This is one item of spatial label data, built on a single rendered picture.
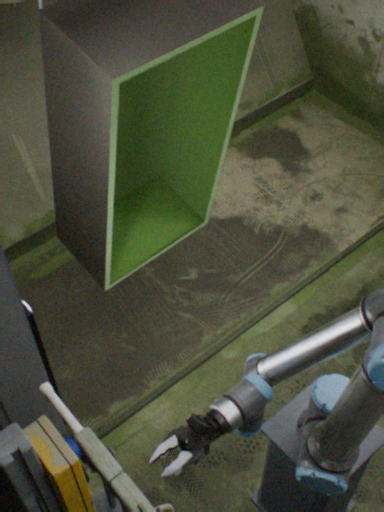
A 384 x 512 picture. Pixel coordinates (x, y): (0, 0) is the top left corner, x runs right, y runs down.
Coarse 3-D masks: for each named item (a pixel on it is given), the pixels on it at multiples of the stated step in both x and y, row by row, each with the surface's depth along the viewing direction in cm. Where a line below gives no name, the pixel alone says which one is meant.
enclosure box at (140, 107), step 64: (64, 0) 193; (128, 0) 196; (192, 0) 200; (256, 0) 204; (64, 64) 195; (128, 64) 182; (192, 64) 248; (64, 128) 220; (128, 128) 267; (192, 128) 272; (64, 192) 252; (128, 192) 306; (192, 192) 300; (128, 256) 289
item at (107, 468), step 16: (48, 384) 173; (64, 416) 167; (80, 432) 163; (80, 448) 162; (96, 448) 160; (96, 464) 158; (112, 464) 157; (112, 480) 155; (128, 480) 155; (128, 496) 152; (144, 496) 153
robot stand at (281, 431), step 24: (312, 384) 228; (288, 408) 222; (264, 432) 217; (288, 432) 216; (288, 456) 211; (360, 456) 210; (264, 480) 244; (288, 480) 225; (264, 504) 259; (288, 504) 237; (312, 504) 220; (336, 504) 234
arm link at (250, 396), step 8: (248, 376) 178; (256, 376) 176; (240, 384) 176; (248, 384) 175; (256, 384) 174; (264, 384) 175; (232, 392) 174; (240, 392) 173; (248, 392) 173; (256, 392) 173; (264, 392) 174; (272, 392) 176; (232, 400) 171; (240, 400) 171; (248, 400) 172; (256, 400) 173; (264, 400) 174; (240, 408) 171; (248, 408) 172; (256, 408) 173; (248, 416) 172; (256, 416) 177
